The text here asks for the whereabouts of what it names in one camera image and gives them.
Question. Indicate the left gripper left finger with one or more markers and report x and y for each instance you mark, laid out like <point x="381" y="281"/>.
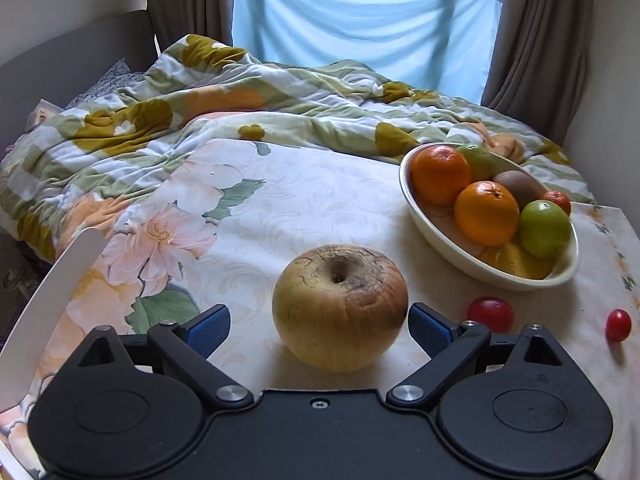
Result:
<point x="184" y="349"/>

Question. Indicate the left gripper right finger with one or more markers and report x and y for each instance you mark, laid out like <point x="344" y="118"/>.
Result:
<point x="453" y="350"/>

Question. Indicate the small mandarin orange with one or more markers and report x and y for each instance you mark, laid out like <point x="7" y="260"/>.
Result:
<point x="558" y="198"/>

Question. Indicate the cherry tomato near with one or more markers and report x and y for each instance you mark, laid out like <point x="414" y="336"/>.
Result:
<point x="495" y="313"/>

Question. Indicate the cherry tomato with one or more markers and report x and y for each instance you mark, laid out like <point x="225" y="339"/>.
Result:
<point x="495" y="313"/>
<point x="618" y="326"/>

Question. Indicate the cream duck-print bowl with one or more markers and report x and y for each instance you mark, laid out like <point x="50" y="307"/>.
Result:
<point x="437" y="226"/>

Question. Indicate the large yellow apple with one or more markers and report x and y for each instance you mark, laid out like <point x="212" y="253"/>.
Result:
<point x="339" y="307"/>

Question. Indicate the orange lower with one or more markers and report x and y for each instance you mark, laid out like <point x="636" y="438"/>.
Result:
<point x="487" y="213"/>

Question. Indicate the green apple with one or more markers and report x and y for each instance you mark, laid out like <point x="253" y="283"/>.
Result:
<point x="480" y="161"/>
<point x="544" y="230"/>

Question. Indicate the cherry tomato far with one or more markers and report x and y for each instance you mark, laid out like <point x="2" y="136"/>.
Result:
<point x="618" y="326"/>

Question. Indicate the orange upper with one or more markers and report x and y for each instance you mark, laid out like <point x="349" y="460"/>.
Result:
<point x="439" y="174"/>

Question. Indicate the brown kiwi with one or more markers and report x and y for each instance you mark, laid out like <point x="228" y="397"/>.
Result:
<point x="523" y="187"/>

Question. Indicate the striped floral quilt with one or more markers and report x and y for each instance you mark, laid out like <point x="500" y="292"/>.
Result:
<point x="119" y="148"/>

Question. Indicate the small box on bed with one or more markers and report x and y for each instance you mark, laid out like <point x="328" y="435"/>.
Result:
<point x="42" y="112"/>

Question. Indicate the patterned grey pillow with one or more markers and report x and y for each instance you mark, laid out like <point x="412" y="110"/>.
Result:
<point x="117" y="76"/>

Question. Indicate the grey bed headboard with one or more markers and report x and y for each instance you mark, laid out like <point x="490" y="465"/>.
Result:
<point x="60" y="68"/>

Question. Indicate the brown right drape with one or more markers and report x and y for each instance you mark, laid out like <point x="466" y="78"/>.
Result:
<point x="539" y="63"/>

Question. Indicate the light blue window curtain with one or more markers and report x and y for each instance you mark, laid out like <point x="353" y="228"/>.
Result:
<point x="444" y="45"/>

